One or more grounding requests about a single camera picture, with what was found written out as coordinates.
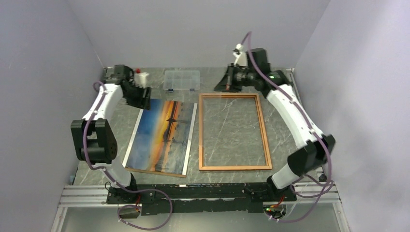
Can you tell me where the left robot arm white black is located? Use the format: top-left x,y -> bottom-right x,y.
70,65 -> 151,203

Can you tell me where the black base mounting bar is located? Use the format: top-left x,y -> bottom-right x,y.
106,182 -> 297,216

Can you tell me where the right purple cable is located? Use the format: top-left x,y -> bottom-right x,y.
241,31 -> 336,224

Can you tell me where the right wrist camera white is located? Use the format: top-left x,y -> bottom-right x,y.
233,43 -> 248,67

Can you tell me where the wooden picture frame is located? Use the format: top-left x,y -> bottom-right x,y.
198,93 -> 273,172

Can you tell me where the aluminium extrusion rail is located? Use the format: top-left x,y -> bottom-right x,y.
59,185 -> 108,207

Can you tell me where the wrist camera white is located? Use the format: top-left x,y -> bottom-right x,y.
233,43 -> 248,67
134,68 -> 150,88

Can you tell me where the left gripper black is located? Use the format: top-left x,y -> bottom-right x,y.
125,83 -> 152,111

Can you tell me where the sunset photo print board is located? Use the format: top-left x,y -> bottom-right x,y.
122,99 -> 197,178

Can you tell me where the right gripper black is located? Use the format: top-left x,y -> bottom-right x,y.
214,63 -> 256,93

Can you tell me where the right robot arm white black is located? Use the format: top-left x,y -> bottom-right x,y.
214,44 -> 336,201

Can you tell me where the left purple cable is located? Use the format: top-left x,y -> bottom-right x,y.
82,81 -> 173,231

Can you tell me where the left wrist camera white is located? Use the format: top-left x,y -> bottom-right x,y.
134,68 -> 150,88

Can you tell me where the purple cable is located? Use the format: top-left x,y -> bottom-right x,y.
82,81 -> 173,231
241,31 -> 336,224

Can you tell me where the clear plastic organizer box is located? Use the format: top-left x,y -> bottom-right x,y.
163,70 -> 200,92

